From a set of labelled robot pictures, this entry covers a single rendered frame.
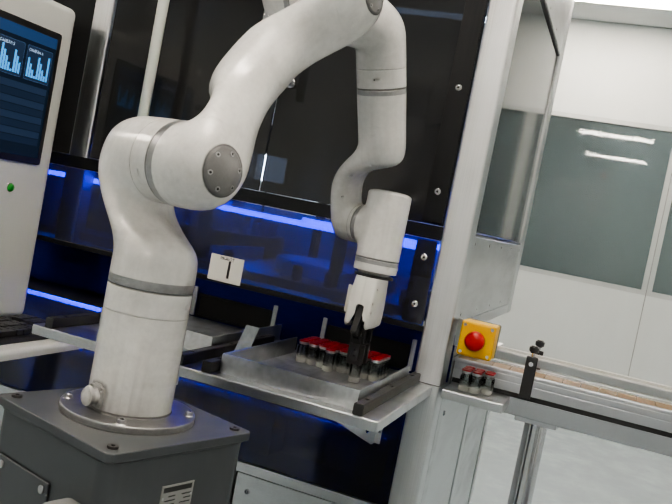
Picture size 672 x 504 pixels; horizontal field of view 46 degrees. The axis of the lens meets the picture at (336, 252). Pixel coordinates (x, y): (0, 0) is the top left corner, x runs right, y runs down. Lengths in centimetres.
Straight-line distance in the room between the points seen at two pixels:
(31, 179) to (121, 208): 87
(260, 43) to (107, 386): 53
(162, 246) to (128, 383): 19
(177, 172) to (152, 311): 19
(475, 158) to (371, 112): 32
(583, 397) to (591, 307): 449
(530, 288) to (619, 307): 65
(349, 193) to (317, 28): 41
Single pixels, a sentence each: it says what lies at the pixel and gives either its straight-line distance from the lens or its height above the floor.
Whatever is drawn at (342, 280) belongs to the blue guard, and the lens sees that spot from 174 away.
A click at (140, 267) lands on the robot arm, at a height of 108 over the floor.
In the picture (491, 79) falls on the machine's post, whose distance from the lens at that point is 171.
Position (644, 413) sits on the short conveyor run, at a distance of 178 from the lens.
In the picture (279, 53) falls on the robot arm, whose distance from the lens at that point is 122.
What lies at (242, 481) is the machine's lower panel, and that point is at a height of 56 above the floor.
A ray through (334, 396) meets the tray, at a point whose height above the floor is 89.
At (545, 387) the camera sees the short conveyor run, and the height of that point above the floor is 92.
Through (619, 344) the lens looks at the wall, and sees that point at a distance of 627.
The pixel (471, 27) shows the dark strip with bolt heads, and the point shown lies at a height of 163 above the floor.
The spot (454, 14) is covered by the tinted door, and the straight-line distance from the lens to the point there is 177.
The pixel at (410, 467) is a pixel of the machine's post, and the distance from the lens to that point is 175.
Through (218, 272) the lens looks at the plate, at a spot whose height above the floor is 101.
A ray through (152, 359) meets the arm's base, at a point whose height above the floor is 95.
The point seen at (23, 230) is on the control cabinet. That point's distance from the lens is 202.
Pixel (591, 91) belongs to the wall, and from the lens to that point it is 638.
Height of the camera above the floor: 120
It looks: 3 degrees down
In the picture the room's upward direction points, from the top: 11 degrees clockwise
